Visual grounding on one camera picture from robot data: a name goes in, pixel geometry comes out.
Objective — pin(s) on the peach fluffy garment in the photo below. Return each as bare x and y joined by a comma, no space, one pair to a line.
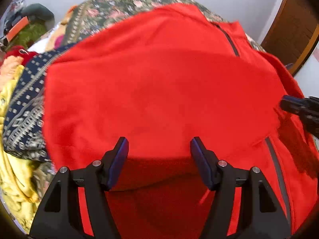
9,67

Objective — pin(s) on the red zip jacket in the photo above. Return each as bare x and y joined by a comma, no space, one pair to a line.
159,105

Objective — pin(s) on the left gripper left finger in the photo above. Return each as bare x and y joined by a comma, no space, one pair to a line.
59,215

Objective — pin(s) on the floral bed cover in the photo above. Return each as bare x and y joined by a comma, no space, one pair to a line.
153,27

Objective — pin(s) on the yellow garment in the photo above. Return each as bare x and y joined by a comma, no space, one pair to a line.
21,189

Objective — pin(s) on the dark green cushion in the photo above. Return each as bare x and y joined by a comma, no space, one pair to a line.
38,13

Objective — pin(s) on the white sheet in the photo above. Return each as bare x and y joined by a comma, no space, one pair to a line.
40,46

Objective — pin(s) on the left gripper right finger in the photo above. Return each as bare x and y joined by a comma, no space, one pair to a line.
244,204

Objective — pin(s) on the green patterned box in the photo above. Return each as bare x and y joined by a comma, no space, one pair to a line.
28,35

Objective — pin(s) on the navy patterned garment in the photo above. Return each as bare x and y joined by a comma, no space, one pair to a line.
22,131

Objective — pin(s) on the wooden door frame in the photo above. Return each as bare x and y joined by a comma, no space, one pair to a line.
293,34

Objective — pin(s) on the red fluffy garment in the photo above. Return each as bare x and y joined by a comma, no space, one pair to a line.
20,51

